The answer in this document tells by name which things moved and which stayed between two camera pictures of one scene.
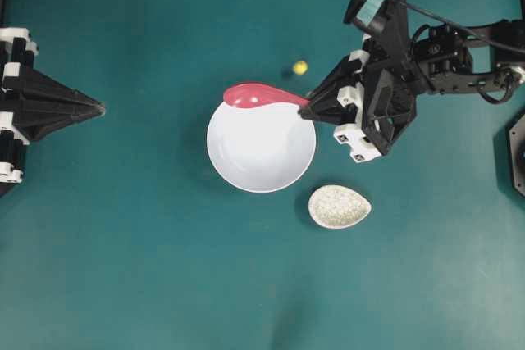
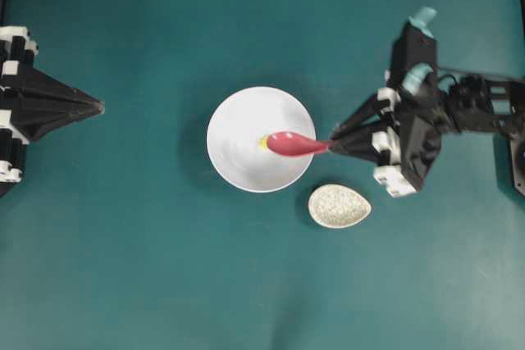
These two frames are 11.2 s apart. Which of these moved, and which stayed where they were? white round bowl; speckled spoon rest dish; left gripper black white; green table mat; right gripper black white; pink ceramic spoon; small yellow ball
Moved: right gripper black white; pink ceramic spoon; small yellow ball
Stayed: speckled spoon rest dish; white round bowl; green table mat; left gripper black white
